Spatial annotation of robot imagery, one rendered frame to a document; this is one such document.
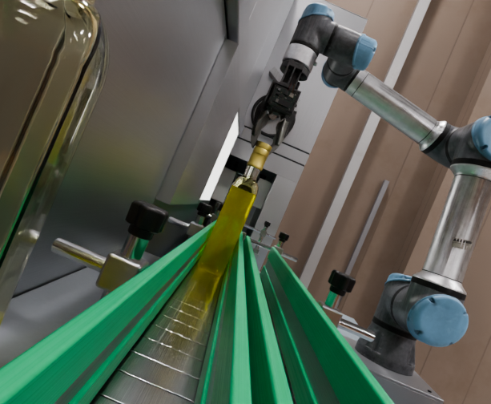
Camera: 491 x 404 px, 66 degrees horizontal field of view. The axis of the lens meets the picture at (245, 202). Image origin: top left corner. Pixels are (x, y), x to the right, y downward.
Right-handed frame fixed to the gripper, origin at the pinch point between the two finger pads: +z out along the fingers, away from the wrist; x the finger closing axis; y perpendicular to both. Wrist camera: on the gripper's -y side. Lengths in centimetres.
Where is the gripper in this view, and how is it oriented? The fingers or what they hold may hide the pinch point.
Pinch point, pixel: (262, 147)
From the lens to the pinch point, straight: 94.0
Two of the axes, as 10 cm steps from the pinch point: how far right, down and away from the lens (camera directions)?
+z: -4.0, 9.2, -0.1
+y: -0.2, -0.2, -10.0
